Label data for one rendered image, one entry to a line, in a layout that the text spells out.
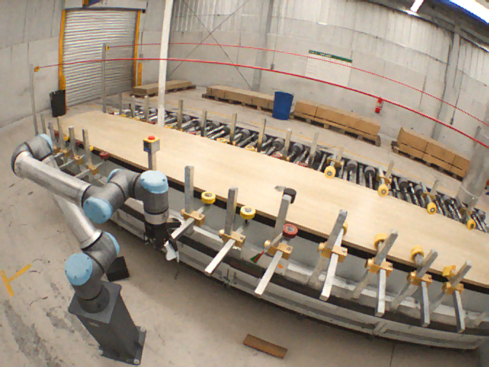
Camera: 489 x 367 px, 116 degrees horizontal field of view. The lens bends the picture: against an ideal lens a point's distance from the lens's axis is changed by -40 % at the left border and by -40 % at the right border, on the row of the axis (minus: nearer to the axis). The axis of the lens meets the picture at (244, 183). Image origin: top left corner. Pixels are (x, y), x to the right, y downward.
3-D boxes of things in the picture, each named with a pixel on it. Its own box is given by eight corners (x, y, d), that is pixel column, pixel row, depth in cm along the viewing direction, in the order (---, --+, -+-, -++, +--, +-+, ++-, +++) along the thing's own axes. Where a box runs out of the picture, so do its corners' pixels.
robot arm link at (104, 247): (94, 274, 106) (16, 150, 77) (110, 253, 121) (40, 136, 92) (110, 274, 100) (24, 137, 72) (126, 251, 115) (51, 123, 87)
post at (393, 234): (355, 301, 112) (399, 233, 88) (349, 299, 113) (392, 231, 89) (356, 296, 114) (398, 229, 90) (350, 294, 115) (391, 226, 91)
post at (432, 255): (390, 314, 105) (439, 253, 81) (385, 313, 107) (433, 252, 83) (390, 309, 108) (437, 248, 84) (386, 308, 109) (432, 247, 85)
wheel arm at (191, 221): (167, 251, 114) (166, 245, 112) (161, 248, 115) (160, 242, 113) (212, 208, 149) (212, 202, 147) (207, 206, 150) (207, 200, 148)
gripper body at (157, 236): (144, 244, 88) (140, 220, 82) (158, 232, 95) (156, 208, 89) (158, 253, 86) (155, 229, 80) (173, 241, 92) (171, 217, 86)
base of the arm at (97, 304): (104, 317, 94) (97, 306, 89) (73, 307, 92) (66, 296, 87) (114, 287, 110) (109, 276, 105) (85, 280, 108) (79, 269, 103)
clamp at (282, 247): (287, 260, 117) (290, 253, 115) (263, 250, 122) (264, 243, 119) (291, 253, 122) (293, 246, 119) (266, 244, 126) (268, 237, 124)
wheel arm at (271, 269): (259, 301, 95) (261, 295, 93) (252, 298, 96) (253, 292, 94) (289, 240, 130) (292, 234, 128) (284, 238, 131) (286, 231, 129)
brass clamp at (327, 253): (342, 263, 104) (346, 256, 102) (315, 255, 108) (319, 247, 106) (343, 255, 109) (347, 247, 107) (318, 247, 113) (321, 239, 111)
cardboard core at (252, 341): (284, 356, 134) (244, 340, 144) (281, 360, 138) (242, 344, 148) (288, 347, 141) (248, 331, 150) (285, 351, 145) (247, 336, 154)
